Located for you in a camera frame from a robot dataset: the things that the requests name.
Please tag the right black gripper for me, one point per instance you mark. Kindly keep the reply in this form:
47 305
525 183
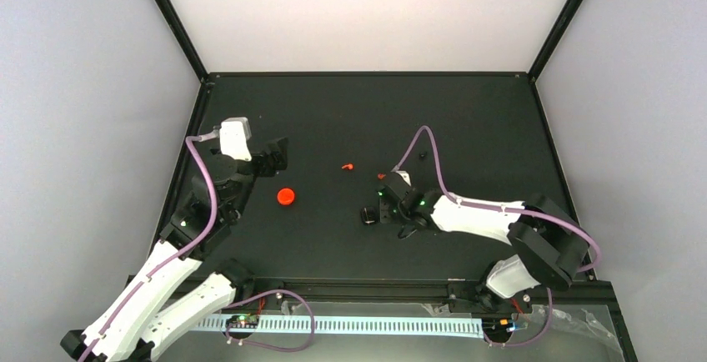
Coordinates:
384 217

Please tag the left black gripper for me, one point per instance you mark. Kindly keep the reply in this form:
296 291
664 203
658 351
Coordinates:
279 161

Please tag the black glossy earbud charging case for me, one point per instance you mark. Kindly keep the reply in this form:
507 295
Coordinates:
369 215

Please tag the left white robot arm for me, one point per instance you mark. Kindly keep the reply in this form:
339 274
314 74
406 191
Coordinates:
143 321

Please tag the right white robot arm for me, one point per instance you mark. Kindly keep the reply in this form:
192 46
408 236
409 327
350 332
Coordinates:
548 247

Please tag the red round cap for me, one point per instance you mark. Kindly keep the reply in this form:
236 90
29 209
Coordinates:
286 196

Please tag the clear plastic sheet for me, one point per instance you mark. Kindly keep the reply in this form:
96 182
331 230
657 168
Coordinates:
583 324

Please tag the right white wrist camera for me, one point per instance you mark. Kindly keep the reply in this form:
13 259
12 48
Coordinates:
405 177

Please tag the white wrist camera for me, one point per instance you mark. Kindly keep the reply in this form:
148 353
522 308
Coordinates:
234 134
405 177

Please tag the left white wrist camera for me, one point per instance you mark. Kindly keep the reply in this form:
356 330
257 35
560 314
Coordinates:
234 134

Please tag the black aluminium front rail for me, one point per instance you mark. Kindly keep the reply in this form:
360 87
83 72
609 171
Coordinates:
424 291

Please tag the white slotted cable duct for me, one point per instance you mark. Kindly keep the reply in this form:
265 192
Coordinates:
360 325

